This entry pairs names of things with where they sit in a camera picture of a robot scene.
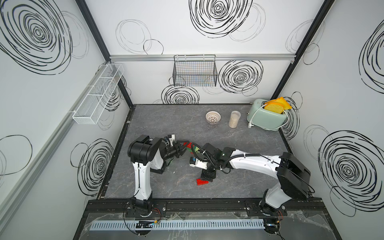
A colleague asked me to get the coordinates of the mint green toaster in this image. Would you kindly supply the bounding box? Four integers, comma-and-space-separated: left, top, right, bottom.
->
247, 99, 290, 131

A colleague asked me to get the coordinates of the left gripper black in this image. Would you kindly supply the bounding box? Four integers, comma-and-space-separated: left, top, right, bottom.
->
161, 142, 189, 163

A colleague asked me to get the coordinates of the yellow toast slice front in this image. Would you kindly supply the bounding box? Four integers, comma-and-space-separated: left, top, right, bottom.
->
264, 102, 285, 114

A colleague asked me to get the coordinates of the grey slotted cable duct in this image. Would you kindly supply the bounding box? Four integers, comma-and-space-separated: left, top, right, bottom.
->
90, 219, 265, 231

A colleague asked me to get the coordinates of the black wire basket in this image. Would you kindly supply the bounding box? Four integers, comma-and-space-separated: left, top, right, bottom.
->
172, 55, 218, 87

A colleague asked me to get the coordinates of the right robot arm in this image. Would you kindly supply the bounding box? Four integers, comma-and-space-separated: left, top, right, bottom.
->
190, 143, 315, 216

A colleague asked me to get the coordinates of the yellow toast slice back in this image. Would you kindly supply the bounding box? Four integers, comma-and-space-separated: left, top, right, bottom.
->
273, 97, 292, 110

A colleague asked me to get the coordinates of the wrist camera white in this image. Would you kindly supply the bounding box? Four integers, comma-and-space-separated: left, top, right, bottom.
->
189, 157, 208, 170
167, 134, 176, 147

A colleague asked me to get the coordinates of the white perforated bowl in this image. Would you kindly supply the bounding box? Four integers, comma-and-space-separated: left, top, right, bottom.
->
205, 111, 222, 125

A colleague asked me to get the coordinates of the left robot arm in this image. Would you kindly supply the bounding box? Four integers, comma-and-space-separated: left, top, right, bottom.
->
128, 135, 190, 217

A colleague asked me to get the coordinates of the translucent plastic cup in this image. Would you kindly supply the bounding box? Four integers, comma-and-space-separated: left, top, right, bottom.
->
229, 111, 241, 129

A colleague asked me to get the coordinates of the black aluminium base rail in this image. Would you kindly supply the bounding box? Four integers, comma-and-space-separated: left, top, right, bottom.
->
83, 198, 326, 218

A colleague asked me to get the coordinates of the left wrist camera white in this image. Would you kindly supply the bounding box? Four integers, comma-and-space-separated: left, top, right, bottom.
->
167, 134, 176, 147

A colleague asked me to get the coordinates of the red large lego brick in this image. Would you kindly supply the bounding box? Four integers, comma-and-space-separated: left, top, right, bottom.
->
197, 179, 210, 186

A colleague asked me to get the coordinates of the white wire shelf basket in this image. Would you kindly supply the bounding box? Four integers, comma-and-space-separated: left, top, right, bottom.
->
73, 63, 124, 125

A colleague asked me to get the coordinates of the yellow toast slice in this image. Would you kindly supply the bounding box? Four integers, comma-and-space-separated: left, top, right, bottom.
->
273, 97, 292, 110
264, 102, 285, 114

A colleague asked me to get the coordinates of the white toaster cable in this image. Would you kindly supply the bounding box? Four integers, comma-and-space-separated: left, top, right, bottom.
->
247, 103, 290, 132

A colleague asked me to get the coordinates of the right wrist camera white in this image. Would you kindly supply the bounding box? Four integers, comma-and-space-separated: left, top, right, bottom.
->
189, 157, 208, 170

